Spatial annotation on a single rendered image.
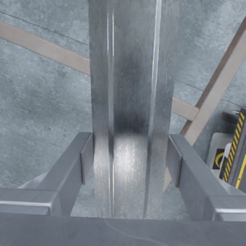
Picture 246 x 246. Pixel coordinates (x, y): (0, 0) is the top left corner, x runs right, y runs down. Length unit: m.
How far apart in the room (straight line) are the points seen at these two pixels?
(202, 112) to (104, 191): 0.69
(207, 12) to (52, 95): 0.95
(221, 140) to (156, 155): 0.95
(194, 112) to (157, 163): 0.65
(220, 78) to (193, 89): 0.31
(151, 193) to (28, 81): 1.08
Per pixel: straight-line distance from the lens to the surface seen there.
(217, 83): 0.82
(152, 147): 0.16
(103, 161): 0.16
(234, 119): 1.07
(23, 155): 1.37
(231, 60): 0.83
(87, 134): 0.15
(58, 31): 1.11
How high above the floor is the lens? 1.03
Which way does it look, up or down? 72 degrees down
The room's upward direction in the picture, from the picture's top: 174 degrees counter-clockwise
